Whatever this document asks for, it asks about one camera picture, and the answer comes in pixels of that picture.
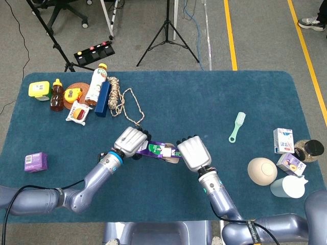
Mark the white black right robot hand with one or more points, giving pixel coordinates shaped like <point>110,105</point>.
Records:
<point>194,153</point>

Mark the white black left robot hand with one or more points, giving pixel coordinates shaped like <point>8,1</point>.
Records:
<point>130,141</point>

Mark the purple toothpaste carton box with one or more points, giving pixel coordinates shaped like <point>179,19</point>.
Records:
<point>153,149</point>

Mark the purple white toothpaste tube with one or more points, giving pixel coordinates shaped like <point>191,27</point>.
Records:
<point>165,152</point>

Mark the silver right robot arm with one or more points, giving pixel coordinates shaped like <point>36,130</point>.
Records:
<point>222,196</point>

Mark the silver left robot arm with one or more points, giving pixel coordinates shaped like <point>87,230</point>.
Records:
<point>76,196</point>

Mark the navy blue rectangular box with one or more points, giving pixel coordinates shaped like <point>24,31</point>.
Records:
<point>102,100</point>

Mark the small purple box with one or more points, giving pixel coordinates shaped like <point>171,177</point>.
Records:
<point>35,162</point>

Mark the blue carpet table mat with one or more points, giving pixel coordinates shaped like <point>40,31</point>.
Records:
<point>178,102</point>

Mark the mint green scrubbing brush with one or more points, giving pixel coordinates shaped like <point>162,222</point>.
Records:
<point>238,122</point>

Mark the white snack packet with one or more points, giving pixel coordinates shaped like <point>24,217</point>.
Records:
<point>76,113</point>

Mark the white drink bottle yellow cap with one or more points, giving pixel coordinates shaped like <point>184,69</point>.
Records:
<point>95,84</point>

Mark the beige bowl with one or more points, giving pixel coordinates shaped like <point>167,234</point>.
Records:
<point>261,171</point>

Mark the brown woven coaster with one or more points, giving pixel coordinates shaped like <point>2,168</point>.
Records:
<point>84,88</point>

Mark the yellow lidded jar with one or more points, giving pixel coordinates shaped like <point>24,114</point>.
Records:
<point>71,95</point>

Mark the amber honey bottle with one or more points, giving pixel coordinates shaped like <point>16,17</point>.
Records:
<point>56,98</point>

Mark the blue grey robot torso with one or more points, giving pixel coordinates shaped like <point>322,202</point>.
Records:
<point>158,232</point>

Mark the white blue carton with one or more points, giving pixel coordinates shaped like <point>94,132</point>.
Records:
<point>283,141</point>

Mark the purple white plum carton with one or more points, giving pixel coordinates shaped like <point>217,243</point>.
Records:
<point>290,163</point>

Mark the black foot pedal panel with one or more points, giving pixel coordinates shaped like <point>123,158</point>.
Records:
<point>94,52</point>

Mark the yellow lidded green container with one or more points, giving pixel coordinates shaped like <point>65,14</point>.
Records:
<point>38,88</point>

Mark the glass jar black lid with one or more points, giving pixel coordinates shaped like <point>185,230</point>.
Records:
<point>313,149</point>

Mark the black light stand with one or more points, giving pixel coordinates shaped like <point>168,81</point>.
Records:
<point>55,46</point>

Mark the black tripod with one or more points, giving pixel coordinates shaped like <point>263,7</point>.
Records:
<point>167,25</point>

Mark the black office chair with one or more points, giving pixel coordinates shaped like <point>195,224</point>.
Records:
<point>64,10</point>

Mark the grey white sneaker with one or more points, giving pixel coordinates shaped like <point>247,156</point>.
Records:
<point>310,23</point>

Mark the dark trouser leg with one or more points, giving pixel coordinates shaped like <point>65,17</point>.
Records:
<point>322,10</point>

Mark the white metal frame leg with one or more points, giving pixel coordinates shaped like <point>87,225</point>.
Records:
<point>108,20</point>

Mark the white upright post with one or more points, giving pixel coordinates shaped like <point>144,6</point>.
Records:
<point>175,20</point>

